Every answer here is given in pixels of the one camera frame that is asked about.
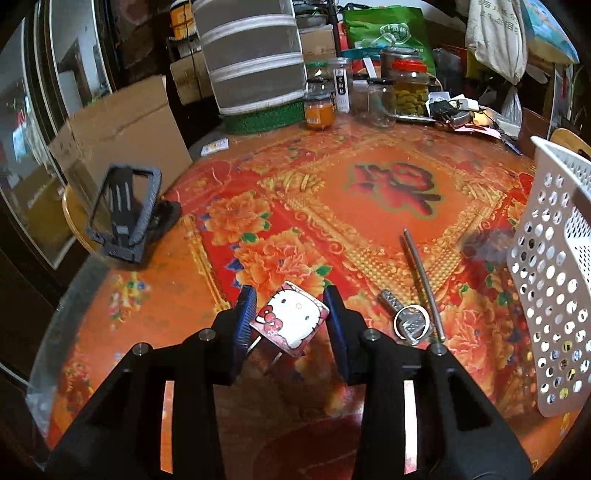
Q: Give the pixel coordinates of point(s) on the black phone stand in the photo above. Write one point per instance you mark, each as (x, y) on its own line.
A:
(122, 217)

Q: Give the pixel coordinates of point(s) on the red lid pickle jar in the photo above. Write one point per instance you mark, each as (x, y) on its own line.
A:
(411, 97)

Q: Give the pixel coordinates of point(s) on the white bottle with black label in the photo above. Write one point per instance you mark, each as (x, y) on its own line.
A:
(341, 92)

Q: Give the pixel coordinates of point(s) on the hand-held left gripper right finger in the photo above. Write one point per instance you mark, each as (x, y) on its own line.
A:
(334, 323)

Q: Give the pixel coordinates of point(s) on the cartoon cat print charger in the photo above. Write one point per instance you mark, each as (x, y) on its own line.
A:
(291, 318)

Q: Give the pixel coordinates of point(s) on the small white card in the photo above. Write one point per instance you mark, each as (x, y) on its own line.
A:
(215, 146)

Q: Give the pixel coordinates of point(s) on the thin curved metal rod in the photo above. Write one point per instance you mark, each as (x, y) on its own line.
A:
(422, 272)

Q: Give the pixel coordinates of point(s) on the orange canister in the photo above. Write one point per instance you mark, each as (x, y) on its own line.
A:
(181, 13)

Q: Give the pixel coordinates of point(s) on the brown cardboard box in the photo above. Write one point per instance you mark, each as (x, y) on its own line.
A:
(189, 78)
(317, 45)

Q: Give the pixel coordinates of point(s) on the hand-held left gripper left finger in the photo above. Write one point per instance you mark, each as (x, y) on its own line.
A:
(244, 323)

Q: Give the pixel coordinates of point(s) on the red floral tablecloth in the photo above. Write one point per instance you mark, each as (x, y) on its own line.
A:
(369, 203)

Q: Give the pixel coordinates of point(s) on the green shopping bag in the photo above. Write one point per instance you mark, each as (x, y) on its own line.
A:
(392, 25)

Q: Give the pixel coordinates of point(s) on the tiered mesh food cover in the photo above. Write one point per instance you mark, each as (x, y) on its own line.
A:
(251, 55)

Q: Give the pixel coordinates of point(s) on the light blue printed tote bag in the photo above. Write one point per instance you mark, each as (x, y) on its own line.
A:
(551, 30)

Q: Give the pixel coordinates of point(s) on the wooden chair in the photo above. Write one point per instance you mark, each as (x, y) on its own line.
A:
(572, 141)
(76, 221)

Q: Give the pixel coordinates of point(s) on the orange jam jar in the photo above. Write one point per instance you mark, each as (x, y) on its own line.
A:
(319, 114)

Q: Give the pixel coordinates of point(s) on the dark glass door cabinet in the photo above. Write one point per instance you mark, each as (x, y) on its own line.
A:
(27, 138)

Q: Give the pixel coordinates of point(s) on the open cardboard box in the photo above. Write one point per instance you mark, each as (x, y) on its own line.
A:
(124, 134)

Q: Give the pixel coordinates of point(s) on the white perforated plastic basket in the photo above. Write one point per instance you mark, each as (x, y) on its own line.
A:
(554, 286)

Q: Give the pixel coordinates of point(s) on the clear plastic bag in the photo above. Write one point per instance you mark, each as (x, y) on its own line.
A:
(511, 110)

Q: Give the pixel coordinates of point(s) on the white canvas tote bag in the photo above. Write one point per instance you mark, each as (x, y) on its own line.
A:
(496, 37)

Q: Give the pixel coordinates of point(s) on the empty clear glass jar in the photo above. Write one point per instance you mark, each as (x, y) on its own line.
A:
(381, 108)

